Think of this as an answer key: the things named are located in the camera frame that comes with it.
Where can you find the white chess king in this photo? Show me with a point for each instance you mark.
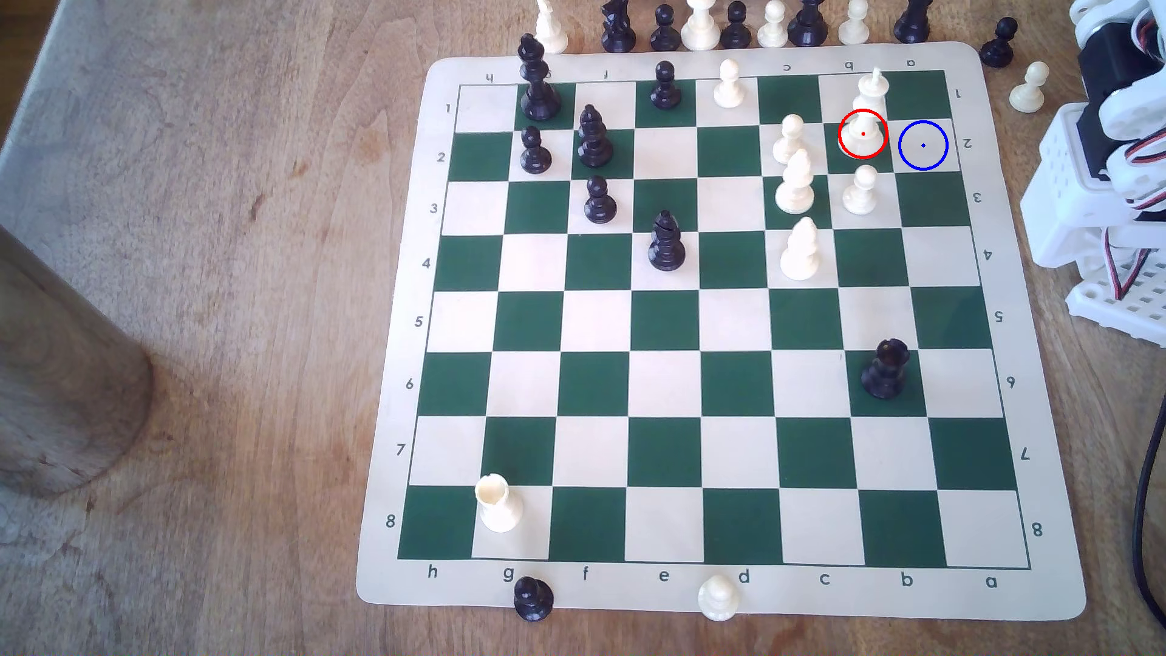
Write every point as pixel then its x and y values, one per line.
pixel 862 137

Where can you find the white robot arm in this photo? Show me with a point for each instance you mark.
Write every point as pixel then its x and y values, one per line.
pixel 1061 200

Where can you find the green and white chess mat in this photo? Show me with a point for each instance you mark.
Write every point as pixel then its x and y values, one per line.
pixel 665 383

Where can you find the black chess bishop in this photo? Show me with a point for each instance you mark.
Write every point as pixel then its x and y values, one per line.
pixel 667 248
pixel 594 141

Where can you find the black chess pawn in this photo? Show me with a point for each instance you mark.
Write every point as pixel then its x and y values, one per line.
pixel 736 33
pixel 665 35
pixel 666 89
pixel 536 155
pixel 997 50
pixel 533 601
pixel 599 205

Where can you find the white chess rook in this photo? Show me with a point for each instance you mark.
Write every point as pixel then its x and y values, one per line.
pixel 499 508

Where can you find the white chess bishop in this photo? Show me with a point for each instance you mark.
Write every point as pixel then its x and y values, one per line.
pixel 795 189
pixel 801 255

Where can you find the black chess king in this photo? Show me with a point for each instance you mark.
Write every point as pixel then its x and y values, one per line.
pixel 538 91

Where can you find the white chess pawn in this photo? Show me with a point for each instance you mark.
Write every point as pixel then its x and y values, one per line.
pixel 860 195
pixel 854 29
pixel 728 89
pixel 718 601
pixel 1028 93
pixel 789 137
pixel 773 31

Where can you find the tall white chess piece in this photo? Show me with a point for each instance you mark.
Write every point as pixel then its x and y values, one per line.
pixel 550 35
pixel 701 32

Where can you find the black chess knight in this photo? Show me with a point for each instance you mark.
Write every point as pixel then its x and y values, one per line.
pixel 618 32

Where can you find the black chess rook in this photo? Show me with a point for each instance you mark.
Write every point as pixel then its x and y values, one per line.
pixel 885 373
pixel 913 25

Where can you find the black chess queen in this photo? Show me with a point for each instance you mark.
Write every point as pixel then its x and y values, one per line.
pixel 807 29

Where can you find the brown cylindrical post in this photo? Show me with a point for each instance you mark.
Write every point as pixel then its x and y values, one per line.
pixel 64 383

